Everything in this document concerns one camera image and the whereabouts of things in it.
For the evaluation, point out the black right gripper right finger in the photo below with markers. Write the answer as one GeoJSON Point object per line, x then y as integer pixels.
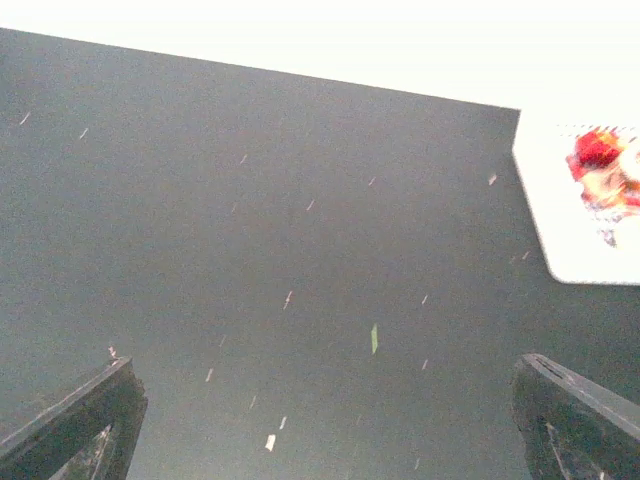
{"type": "Point", "coordinates": [572, 427]}

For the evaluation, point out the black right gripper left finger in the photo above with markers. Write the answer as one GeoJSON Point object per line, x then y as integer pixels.
{"type": "Point", "coordinates": [86, 429]}

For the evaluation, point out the white perforated plastic basket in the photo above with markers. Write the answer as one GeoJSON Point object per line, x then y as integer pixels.
{"type": "Point", "coordinates": [576, 240]}

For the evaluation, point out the red star ornament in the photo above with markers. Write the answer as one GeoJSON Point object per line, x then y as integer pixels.
{"type": "Point", "coordinates": [594, 150]}

